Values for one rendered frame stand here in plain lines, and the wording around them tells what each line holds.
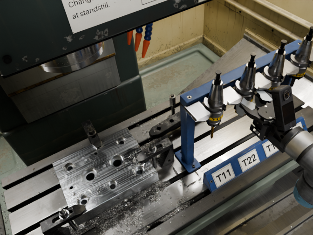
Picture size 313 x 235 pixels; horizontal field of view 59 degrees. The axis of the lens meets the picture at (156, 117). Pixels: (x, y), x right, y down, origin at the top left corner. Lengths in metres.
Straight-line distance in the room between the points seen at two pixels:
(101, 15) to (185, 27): 1.55
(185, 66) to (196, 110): 1.18
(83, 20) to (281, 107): 0.52
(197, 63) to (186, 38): 0.19
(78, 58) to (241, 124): 0.77
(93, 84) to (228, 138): 0.64
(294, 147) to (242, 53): 0.98
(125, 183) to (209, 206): 0.28
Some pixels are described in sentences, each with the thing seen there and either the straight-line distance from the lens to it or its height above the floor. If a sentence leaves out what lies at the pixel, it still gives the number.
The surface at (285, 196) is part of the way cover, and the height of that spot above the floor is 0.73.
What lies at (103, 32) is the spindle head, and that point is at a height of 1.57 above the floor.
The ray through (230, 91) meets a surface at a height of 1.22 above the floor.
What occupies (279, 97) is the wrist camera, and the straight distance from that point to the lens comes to 0.74.
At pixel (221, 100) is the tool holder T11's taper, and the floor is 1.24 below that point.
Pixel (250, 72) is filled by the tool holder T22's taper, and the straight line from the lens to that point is 0.80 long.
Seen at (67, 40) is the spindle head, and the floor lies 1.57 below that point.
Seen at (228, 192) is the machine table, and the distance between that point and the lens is 0.99.
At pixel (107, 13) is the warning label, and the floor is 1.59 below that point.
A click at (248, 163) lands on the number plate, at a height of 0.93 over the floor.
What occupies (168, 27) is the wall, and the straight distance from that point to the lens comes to 1.87.
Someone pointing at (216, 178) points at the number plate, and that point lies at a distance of 0.97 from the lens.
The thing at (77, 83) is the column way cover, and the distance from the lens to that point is 1.27.
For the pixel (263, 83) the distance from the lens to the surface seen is 0.87.
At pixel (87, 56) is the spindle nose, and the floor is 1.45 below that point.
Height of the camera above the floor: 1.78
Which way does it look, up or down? 48 degrees down
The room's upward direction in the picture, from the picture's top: 7 degrees counter-clockwise
